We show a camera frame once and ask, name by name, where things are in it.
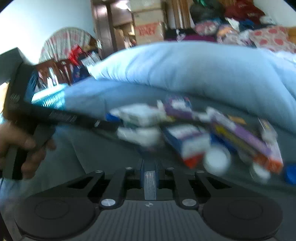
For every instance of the blue bed sheet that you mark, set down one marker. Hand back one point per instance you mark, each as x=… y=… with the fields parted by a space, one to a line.
x=92 y=150

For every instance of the small purple box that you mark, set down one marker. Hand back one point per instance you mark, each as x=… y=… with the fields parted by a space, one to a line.
x=177 y=105

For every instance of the pile of clothes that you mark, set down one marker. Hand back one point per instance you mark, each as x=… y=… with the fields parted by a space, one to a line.
x=231 y=25

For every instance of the ribbed clear plastic lid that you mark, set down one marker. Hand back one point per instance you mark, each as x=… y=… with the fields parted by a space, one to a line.
x=150 y=185

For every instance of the blue bag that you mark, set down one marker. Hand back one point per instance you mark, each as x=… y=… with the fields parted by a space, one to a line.
x=79 y=74

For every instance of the cloth covered round table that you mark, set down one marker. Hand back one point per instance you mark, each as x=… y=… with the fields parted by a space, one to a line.
x=60 y=38

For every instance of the person's left hand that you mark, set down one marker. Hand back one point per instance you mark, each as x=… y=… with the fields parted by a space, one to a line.
x=16 y=136

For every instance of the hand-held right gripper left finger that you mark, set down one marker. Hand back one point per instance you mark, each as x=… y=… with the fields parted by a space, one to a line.
x=140 y=172

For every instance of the long purple cream box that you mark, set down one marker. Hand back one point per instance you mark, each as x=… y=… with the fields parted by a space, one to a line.
x=245 y=136

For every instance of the red floral cushion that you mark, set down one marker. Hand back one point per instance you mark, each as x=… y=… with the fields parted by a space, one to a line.
x=272 y=38

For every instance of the light blue duvet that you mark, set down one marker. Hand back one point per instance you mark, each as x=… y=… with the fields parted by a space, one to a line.
x=185 y=69

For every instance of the dark wooden door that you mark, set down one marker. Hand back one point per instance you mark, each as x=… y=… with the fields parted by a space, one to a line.
x=103 y=27

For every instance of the white round lid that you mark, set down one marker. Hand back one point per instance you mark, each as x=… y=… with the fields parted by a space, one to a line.
x=217 y=161

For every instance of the blue plastic basket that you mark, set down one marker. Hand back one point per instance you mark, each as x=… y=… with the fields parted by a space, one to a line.
x=50 y=98

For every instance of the blue plastic cap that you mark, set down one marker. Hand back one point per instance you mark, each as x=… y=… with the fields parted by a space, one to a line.
x=112 y=117

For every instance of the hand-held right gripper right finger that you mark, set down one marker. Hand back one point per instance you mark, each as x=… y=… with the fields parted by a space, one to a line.
x=159 y=176

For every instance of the white barcode medicine box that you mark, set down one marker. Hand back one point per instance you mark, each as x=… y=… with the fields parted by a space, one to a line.
x=138 y=114

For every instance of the red print cardboard box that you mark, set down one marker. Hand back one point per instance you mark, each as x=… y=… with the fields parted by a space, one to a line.
x=149 y=33

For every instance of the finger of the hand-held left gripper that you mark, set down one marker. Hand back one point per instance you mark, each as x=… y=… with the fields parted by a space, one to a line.
x=99 y=124

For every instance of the blue tissue pack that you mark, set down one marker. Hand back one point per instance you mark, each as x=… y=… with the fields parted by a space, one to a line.
x=185 y=136

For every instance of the red bag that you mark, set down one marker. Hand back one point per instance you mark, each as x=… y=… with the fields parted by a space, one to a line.
x=76 y=55

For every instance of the wooden chair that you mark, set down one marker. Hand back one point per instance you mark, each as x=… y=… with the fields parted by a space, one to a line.
x=53 y=74

